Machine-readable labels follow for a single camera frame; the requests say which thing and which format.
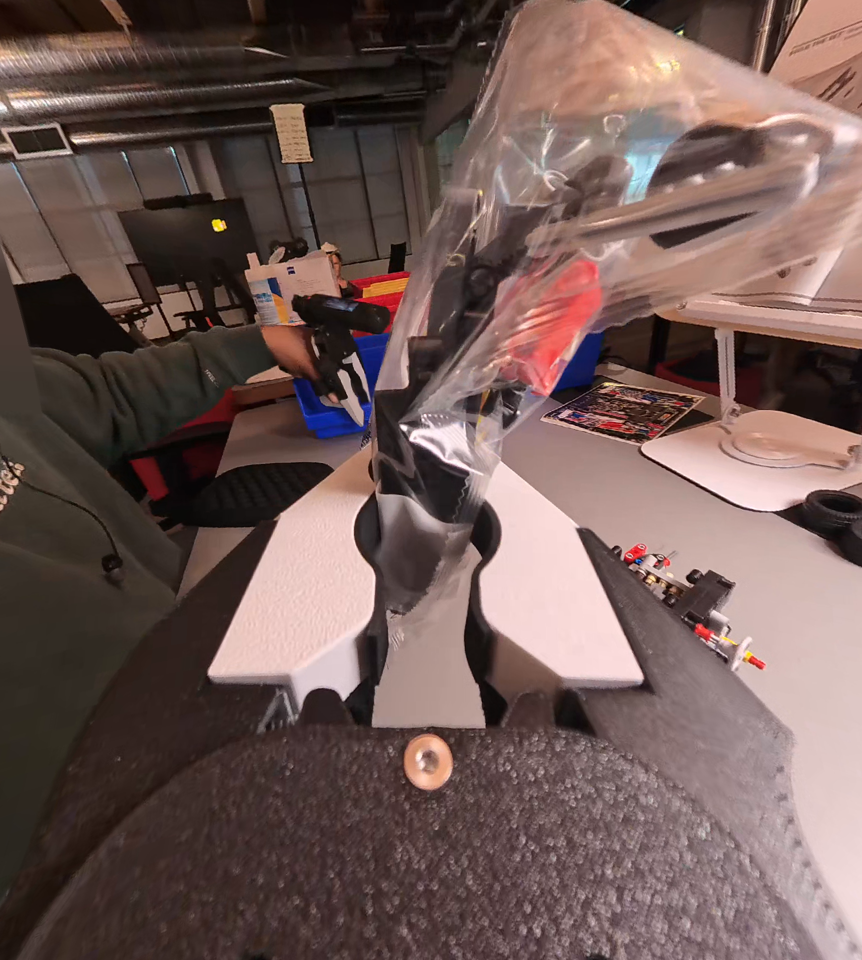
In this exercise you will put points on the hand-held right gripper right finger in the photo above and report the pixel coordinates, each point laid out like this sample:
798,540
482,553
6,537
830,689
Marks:
551,600

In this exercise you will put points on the yellow plastic bin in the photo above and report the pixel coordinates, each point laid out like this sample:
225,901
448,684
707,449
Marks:
382,283

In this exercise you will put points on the silver ventilation duct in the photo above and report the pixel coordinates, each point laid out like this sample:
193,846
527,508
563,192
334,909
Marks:
101,67

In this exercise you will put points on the large red plastic bin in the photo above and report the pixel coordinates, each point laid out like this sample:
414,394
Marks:
397,301

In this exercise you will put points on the white box with blue label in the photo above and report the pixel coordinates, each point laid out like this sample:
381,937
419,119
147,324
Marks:
269,300

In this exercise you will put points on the person's left hand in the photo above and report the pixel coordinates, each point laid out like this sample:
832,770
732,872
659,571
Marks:
290,351

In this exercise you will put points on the white vent grille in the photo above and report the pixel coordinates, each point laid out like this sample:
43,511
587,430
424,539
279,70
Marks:
37,140

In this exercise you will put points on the person's left forearm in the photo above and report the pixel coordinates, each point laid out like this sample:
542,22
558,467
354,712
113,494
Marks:
153,382

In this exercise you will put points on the white book stand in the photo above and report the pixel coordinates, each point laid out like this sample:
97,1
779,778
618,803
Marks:
775,480

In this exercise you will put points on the partly built lego chassis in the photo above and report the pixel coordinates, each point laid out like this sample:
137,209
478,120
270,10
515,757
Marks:
708,592

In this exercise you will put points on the printed sticker sheet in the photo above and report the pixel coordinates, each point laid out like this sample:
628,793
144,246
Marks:
622,412

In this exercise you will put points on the clear bag of lego parts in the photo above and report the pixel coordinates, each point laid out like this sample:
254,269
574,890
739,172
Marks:
551,225

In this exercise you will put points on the plain white cardboard box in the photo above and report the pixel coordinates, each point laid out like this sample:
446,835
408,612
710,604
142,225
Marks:
314,281

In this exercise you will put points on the hanging paper sheet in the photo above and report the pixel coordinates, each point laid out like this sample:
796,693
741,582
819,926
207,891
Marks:
292,133

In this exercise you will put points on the black chair armrest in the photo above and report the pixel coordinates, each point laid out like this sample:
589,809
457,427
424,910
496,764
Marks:
251,491

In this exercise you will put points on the black panel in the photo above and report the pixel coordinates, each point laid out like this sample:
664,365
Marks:
75,315

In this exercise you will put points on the empty blue plastic bin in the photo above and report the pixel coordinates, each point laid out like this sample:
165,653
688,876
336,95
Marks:
326,414

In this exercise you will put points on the red chair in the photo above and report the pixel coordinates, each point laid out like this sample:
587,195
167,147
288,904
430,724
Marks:
183,446

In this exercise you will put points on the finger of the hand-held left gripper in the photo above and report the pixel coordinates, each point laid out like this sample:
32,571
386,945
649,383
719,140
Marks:
353,414
357,379

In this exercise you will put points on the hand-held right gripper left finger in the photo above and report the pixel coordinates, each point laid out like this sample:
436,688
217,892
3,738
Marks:
303,592

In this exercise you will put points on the black monitor screen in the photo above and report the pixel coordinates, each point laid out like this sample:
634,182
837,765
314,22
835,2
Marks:
176,240

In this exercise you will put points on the person's green sweatshirt torso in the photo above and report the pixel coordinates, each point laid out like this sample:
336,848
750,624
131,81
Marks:
48,637

